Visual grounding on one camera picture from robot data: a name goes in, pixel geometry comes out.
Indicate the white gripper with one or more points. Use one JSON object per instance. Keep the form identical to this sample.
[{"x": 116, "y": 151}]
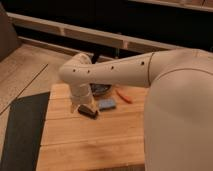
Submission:
[{"x": 80, "y": 94}]

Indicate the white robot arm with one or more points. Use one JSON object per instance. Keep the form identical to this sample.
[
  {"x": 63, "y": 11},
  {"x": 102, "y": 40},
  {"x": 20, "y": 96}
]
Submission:
[{"x": 178, "y": 112}]

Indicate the dark ceramic bowl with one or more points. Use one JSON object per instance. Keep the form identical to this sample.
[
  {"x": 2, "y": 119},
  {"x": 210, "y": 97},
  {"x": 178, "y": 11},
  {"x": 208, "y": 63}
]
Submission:
[{"x": 100, "y": 89}]

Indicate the dark brown cylinder block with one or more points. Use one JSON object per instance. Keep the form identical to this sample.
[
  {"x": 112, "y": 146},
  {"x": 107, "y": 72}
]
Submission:
[{"x": 86, "y": 111}]

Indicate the blue sponge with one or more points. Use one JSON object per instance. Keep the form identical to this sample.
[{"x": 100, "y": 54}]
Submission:
[{"x": 105, "y": 104}]

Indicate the wooden table board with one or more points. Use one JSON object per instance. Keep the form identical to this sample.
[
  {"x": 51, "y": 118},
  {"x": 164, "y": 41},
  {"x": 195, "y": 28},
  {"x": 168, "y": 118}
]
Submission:
[{"x": 112, "y": 142}]

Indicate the dark grey floor mat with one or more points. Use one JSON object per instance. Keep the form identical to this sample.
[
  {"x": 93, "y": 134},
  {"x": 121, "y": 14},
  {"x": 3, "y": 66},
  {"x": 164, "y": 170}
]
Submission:
[{"x": 24, "y": 132}]

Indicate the white wooden shelf rail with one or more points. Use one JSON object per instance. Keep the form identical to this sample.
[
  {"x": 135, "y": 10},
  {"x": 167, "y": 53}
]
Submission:
[{"x": 70, "y": 39}]

